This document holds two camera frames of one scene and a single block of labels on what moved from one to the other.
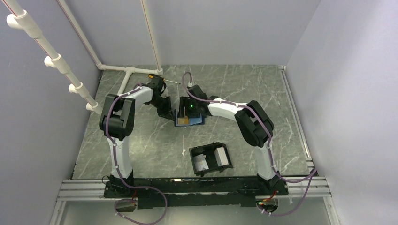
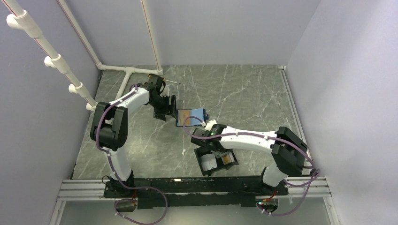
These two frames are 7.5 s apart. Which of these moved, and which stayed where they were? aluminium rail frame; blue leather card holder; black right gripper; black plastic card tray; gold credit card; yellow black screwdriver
Moved: black plastic card tray; black right gripper
Stayed: yellow black screwdriver; blue leather card holder; aluminium rail frame; gold credit card
